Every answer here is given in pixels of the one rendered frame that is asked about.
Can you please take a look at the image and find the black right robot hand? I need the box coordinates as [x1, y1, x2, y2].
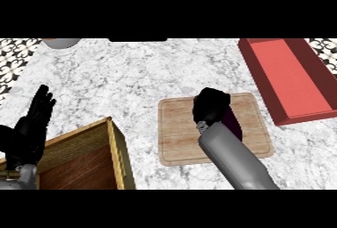
[191, 86, 232, 127]

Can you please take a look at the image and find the red rectangular box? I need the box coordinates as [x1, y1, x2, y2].
[237, 38, 337, 127]

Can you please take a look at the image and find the pale wooden cutting board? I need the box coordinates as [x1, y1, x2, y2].
[157, 92, 275, 167]

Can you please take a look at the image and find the brown cardboard box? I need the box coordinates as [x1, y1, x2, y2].
[0, 116, 138, 191]

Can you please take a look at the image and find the dark purple sweet potato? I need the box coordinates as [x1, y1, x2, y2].
[220, 107, 246, 141]

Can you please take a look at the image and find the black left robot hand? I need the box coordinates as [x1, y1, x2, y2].
[0, 84, 58, 172]

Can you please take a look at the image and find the grey round bowl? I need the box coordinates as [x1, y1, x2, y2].
[42, 38, 81, 50]

